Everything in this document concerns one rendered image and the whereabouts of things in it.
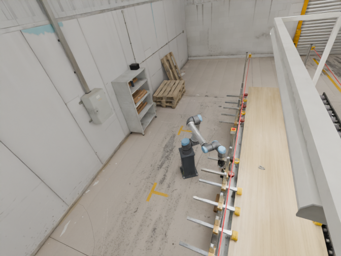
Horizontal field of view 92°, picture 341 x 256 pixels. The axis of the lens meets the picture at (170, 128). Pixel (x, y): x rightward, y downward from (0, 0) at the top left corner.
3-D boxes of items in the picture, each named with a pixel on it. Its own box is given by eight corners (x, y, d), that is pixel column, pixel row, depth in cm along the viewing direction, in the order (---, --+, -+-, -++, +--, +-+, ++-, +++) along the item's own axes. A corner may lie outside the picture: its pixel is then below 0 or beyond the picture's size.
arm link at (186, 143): (180, 146, 306) (179, 138, 295) (189, 142, 308) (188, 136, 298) (183, 151, 294) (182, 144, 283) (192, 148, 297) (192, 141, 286)
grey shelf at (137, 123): (130, 133, 472) (110, 82, 377) (144, 115, 536) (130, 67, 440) (143, 135, 456) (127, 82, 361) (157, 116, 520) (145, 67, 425)
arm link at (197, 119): (188, 141, 308) (190, 114, 249) (197, 138, 311) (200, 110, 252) (192, 148, 299) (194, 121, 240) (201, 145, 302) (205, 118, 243)
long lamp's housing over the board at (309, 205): (295, 216, 50) (304, 202, 45) (269, 34, 215) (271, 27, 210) (347, 230, 45) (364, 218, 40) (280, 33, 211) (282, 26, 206)
